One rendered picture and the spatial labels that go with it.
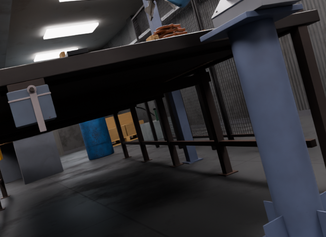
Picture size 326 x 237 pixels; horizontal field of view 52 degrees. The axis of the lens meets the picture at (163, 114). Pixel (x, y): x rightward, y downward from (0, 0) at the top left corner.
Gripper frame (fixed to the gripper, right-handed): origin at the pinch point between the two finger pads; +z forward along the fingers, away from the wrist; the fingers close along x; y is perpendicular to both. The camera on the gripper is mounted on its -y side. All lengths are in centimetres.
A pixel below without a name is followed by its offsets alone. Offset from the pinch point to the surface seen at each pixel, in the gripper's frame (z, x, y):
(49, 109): 33, -12, 70
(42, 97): 29, -13, 71
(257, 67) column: 38, 47, 26
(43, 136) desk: 37, -430, -216
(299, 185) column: 82, 50, 25
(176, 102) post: 43, -104, -153
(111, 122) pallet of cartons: 46, -547, -508
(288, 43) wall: 5, -25, -346
